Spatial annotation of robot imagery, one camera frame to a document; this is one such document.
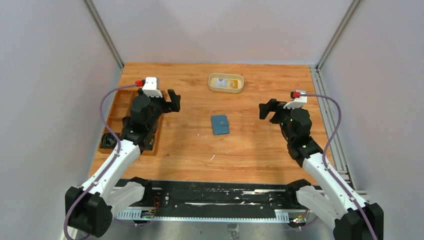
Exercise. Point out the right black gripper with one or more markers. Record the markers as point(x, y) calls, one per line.
point(271, 106)

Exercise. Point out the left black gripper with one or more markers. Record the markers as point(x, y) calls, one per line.
point(174, 105)

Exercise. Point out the blue card holder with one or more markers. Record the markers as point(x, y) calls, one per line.
point(220, 125)

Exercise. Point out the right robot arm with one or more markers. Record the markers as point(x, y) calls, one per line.
point(340, 207)

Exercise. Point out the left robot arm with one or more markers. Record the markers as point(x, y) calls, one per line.
point(93, 206)

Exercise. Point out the card in tray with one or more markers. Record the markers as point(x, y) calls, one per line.
point(221, 83)

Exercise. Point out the beige oval tray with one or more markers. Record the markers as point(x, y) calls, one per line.
point(235, 85)

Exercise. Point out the brown compartment organizer tray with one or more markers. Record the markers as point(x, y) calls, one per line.
point(120, 108)

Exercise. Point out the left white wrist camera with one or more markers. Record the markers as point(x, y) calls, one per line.
point(151, 87)

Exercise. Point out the aluminium frame rail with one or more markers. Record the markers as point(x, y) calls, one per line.
point(329, 115)

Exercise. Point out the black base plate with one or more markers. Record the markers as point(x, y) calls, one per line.
point(217, 202)

